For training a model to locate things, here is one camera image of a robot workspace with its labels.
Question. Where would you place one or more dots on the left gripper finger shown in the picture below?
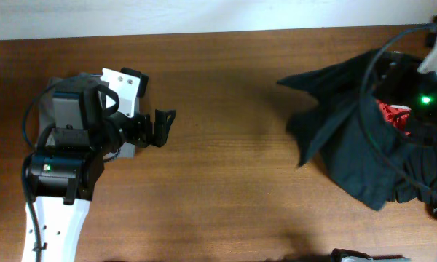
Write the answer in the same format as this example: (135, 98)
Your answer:
(164, 119)
(160, 135)

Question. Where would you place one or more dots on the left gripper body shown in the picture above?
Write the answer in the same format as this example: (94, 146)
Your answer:
(120, 129)

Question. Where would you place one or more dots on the dark green t-shirt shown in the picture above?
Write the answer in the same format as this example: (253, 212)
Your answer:
(332, 129)

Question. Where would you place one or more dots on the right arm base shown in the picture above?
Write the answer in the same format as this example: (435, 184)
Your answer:
(342, 255)

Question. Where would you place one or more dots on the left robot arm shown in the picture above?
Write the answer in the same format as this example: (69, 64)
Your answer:
(94, 117)

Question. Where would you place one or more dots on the grey folded trousers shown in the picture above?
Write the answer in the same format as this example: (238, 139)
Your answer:
(47, 116)

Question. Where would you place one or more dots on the red garment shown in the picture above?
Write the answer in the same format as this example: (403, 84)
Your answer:
(395, 115)

